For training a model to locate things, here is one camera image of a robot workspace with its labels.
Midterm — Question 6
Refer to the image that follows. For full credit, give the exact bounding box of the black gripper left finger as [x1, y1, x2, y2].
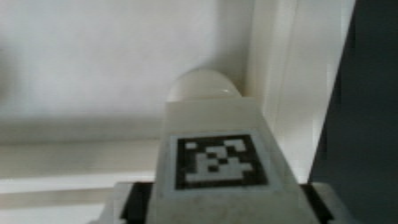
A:
[86, 181, 156, 224]

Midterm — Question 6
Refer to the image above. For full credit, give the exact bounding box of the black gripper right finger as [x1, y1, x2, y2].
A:
[298, 181, 357, 224]

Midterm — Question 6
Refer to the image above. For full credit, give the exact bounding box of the white table leg with tag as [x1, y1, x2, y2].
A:
[145, 70, 319, 224]

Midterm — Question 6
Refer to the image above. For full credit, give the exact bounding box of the white square tabletop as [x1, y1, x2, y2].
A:
[0, 0, 255, 145]

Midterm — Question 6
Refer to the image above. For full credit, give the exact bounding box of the white U-shaped obstacle fence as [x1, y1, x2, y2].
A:
[0, 0, 355, 224]

